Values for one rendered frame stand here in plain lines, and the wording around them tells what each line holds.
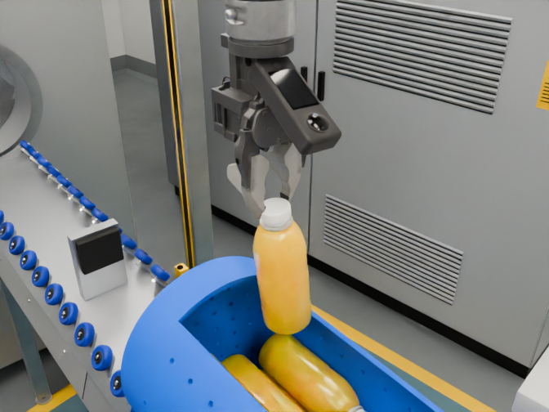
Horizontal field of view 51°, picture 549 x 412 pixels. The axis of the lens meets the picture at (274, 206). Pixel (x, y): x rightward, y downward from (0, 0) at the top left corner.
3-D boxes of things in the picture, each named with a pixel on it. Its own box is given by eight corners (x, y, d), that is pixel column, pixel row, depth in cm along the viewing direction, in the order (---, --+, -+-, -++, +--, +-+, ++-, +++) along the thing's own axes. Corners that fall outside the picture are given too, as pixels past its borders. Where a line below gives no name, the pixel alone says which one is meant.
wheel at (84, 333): (88, 318, 108) (79, 316, 107) (99, 331, 105) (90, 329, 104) (78, 338, 108) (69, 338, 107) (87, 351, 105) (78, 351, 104)
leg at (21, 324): (48, 390, 216) (9, 256, 184) (55, 400, 212) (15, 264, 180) (33, 398, 213) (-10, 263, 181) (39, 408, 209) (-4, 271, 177)
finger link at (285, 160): (278, 183, 77) (268, 123, 71) (307, 200, 73) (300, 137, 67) (260, 194, 75) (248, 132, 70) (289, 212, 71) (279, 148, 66)
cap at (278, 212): (259, 226, 69) (257, 214, 68) (261, 207, 72) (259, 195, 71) (291, 224, 69) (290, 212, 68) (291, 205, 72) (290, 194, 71)
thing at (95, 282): (123, 277, 126) (113, 217, 118) (131, 285, 124) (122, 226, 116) (80, 295, 121) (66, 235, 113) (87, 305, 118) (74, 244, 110)
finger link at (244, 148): (261, 180, 68) (269, 109, 65) (270, 185, 67) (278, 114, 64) (229, 186, 65) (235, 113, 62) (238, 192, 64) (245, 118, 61)
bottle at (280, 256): (261, 339, 78) (245, 233, 68) (264, 302, 84) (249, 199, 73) (313, 338, 78) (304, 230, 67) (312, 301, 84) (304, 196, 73)
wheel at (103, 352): (106, 340, 103) (96, 338, 102) (117, 354, 100) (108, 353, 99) (95, 361, 103) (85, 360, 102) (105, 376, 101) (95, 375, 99)
